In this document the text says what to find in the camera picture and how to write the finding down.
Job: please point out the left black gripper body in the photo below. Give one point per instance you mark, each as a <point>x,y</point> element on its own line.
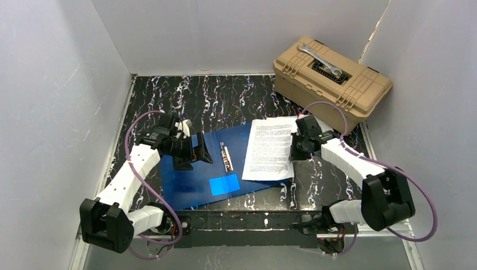
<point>194,148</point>

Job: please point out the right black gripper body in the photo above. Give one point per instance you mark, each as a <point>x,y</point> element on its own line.
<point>295,147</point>

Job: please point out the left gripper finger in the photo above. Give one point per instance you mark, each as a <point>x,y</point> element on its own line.
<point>179,164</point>
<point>200,151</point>

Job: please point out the white printed paper sheet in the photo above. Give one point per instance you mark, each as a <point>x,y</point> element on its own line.
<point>268,149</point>

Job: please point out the blue plastic folder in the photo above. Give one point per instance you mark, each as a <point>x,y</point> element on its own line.
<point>209,183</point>

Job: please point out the white printed paper files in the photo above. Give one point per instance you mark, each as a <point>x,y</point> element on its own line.
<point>324,125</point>

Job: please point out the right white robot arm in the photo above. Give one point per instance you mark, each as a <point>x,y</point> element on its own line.
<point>385,195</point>

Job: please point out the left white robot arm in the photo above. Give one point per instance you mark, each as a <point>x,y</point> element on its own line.
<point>128,206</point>

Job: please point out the tan plastic toolbox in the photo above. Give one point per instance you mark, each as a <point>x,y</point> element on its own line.
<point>341,102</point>

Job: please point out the silver open-end wrench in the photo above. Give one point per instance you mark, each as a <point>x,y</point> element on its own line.
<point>331,68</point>

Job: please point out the aluminium frame rail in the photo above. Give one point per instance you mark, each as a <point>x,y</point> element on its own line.
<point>368,250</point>

